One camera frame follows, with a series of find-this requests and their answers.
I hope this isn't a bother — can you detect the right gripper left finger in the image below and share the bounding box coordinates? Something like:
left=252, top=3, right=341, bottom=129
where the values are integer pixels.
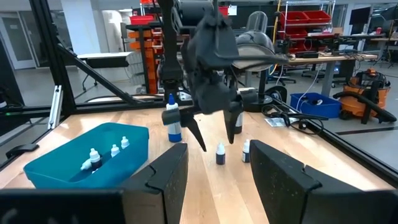
left=121, top=142, right=189, bottom=224

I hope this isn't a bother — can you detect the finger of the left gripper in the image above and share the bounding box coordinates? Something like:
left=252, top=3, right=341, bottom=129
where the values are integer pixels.
left=180, top=108, right=207, bottom=152
left=223, top=102, right=244, bottom=144

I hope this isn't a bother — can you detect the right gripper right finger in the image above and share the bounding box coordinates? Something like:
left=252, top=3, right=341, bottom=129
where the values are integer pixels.
left=249, top=139, right=363, bottom=224

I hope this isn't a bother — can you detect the large black-capped colouring bottle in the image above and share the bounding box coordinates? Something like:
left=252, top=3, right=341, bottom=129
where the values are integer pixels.
left=233, top=110, right=244, bottom=135

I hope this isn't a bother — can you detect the large blue-capped colouring bottle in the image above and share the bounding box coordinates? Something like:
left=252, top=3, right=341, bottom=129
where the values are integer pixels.
left=165, top=93, right=183, bottom=143

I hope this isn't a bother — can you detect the small purple-label dropper bottle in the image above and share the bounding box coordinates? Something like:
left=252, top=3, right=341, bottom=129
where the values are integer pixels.
left=241, top=139, right=251, bottom=164

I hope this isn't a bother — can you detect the small blue-label dropper bottle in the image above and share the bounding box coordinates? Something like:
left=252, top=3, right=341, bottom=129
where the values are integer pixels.
left=215, top=142, right=226, bottom=166

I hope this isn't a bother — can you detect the small brown-label dropper bottle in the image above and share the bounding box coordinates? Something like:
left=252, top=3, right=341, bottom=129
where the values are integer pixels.
left=89, top=147, right=103, bottom=172

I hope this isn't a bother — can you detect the teal plastic bin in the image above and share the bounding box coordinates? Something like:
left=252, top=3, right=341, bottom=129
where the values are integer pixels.
left=23, top=121, right=150, bottom=190

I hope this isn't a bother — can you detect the white paper card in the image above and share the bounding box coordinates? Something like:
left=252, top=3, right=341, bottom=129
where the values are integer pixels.
left=264, top=116, right=292, bottom=128

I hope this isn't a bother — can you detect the orange drawer cabinet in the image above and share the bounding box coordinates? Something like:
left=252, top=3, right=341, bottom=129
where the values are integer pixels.
left=127, top=27, right=164, bottom=94

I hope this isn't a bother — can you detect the grey mesh office chair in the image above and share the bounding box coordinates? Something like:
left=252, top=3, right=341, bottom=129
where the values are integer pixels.
left=244, top=11, right=270, bottom=35

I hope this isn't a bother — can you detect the blue plastic crate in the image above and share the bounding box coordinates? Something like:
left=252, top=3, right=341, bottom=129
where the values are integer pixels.
left=289, top=91, right=342, bottom=119

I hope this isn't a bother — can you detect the red storage bin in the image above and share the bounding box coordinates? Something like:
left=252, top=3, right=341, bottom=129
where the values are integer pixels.
left=279, top=11, right=308, bottom=26
left=303, top=9, right=332, bottom=24
left=129, top=14, right=155, bottom=26

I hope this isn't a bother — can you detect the orange shop vacuum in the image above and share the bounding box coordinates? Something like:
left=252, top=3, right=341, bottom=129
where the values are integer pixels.
left=332, top=68, right=398, bottom=125

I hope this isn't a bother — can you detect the white-top table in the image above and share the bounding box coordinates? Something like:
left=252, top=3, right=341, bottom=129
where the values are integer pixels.
left=76, top=51, right=134, bottom=69

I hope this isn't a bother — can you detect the wooden-top desk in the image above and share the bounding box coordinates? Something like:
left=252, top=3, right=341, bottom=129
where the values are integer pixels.
left=287, top=53, right=379, bottom=97
left=369, top=36, right=398, bottom=68

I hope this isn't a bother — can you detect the silver aluminium extrusion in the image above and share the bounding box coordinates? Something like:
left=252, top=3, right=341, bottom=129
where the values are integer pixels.
left=47, top=85, right=64, bottom=130

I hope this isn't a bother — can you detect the black monitor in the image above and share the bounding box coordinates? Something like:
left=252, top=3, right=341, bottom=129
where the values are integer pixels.
left=348, top=6, right=373, bottom=26

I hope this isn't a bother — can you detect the black camera cable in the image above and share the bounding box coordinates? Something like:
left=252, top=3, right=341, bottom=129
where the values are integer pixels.
left=261, top=103, right=330, bottom=135

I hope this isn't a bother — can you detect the white cable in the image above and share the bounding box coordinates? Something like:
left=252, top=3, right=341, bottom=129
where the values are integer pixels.
left=295, top=62, right=326, bottom=110

